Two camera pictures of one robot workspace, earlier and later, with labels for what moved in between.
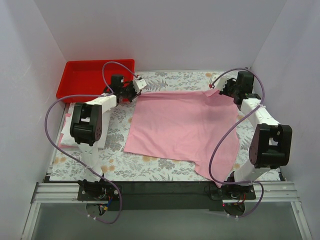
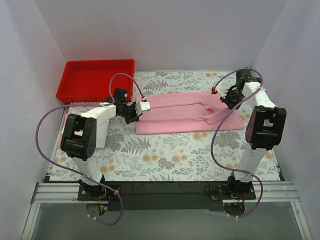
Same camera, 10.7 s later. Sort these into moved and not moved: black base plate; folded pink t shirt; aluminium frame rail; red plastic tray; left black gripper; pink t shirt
Moved: pink t shirt; left black gripper
Not moved: folded pink t shirt; aluminium frame rail; red plastic tray; black base plate
